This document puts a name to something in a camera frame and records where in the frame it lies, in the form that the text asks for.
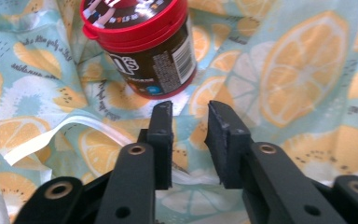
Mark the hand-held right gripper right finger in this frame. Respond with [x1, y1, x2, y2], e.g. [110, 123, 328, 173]
[204, 100, 255, 189]

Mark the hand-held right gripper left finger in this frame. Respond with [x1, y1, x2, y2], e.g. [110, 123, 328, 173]
[145, 100, 174, 190]

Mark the lemon print fabric bag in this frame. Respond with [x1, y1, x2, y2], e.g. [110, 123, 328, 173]
[0, 0, 358, 224]

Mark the red can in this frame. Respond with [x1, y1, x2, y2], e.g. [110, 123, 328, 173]
[79, 0, 198, 101]

